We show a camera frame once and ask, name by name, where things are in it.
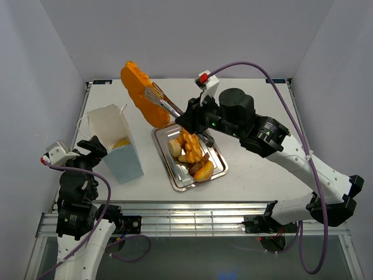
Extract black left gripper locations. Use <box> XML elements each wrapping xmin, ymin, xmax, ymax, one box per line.
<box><xmin>50</xmin><ymin>134</ymin><xmax>107</xmax><ymax>198</ymax></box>

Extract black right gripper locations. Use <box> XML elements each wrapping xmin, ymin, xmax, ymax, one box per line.
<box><xmin>174</xmin><ymin>92</ymin><xmax>242</xmax><ymax>140</ymax></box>

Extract herb speckled bread slice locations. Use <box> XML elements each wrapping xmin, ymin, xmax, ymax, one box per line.
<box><xmin>112</xmin><ymin>138</ymin><xmax>131</xmax><ymax>149</ymax></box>

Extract orange twisted braided bread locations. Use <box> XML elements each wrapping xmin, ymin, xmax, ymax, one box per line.
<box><xmin>177</xmin><ymin>129</ymin><xmax>203</xmax><ymax>163</ymax></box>

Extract large orange long loaf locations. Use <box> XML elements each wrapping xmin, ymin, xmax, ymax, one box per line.
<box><xmin>121</xmin><ymin>61</ymin><xmax>171</xmax><ymax>128</ymax></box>

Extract silver metal tongs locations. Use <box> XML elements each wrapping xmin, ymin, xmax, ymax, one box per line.
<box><xmin>145</xmin><ymin>82</ymin><xmax>215</xmax><ymax>148</ymax></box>

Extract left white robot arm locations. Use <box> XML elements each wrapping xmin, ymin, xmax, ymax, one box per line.
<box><xmin>41</xmin><ymin>136</ymin><xmax>124</xmax><ymax>279</ymax></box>

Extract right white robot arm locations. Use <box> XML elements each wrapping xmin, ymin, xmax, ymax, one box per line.
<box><xmin>175</xmin><ymin>88</ymin><xmax>364</xmax><ymax>233</ymax></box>

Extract light blue paper bag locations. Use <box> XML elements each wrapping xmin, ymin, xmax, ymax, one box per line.
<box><xmin>76</xmin><ymin>104</ymin><xmax>144</xmax><ymax>184</ymax></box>

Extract brown chocolate bread piece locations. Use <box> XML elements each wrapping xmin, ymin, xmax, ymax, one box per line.
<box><xmin>189</xmin><ymin>153</ymin><xmax>210</xmax><ymax>176</ymax></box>

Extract pale round bread roll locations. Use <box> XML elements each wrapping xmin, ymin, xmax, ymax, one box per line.
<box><xmin>168</xmin><ymin>139</ymin><xmax>182</xmax><ymax>158</ymax></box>

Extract golden glazed bun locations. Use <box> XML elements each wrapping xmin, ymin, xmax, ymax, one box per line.
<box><xmin>193</xmin><ymin>160</ymin><xmax>214</xmax><ymax>182</ymax></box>

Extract silver metal tray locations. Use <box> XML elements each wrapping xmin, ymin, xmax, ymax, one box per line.
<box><xmin>152</xmin><ymin>122</ymin><xmax>228</xmax><ymax>192</ymax></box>

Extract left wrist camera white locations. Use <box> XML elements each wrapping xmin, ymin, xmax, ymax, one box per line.
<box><xmin>40</xmin><ymin>140</ymin><xmax>79</xmax><ymax>166</ymax></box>

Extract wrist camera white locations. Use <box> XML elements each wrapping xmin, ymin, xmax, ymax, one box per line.
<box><xmin>40</xmin><ymin>140</ymin><xmax>79</xmax><ymax>166</ymax></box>
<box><xmin>195</xmin><ymin>70</ymin><xmax>219</xmax><ymax>106</ymax></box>

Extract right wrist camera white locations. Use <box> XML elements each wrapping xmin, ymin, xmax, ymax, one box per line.
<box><xmin>195</xmin><ymin>70</ymin><xmax>219</xmax><ymax>106</ymax></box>

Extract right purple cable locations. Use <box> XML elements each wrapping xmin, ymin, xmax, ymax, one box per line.
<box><xmin>208</xmin><ymin>61</ymin><xmax>329</xmax><ymax>275</ymax></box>

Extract aluminium table edge rail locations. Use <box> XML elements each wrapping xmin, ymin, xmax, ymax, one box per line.
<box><xmin>72</xmin><ymin>81</ymin><xmax>93</xmax><ymax>144</ymax></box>

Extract aluminium front frame rail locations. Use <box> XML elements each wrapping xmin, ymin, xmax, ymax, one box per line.
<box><xmin>34</xmin><ymin>201</ymin><xmax>350</xmax><ymax>239</ymax></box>

